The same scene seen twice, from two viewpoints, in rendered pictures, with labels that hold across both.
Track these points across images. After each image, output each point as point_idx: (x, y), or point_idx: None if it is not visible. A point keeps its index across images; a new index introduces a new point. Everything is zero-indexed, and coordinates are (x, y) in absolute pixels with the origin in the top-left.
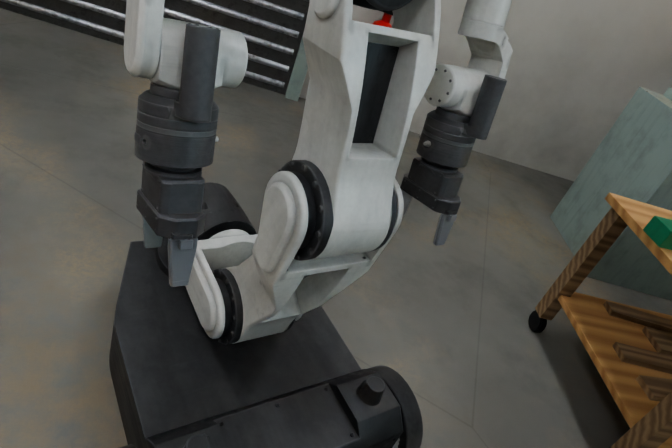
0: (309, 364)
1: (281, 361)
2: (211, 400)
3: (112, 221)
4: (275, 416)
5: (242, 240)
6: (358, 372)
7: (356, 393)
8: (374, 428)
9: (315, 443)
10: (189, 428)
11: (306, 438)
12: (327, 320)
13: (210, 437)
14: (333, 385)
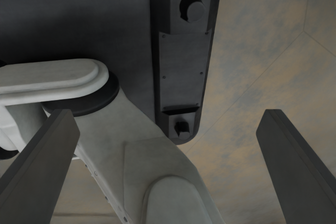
0: (129, 31)
1: (121, 54)
2: (143, 104)
3: None
4: (171, 80)
5: (21, 140)
6: None
7: (184, 20)
8: (213, 12)
9: (199, 62)
10: (162, 121)
11: (193, 66)
12: None
13: (174, 119)
14: (166, 33)
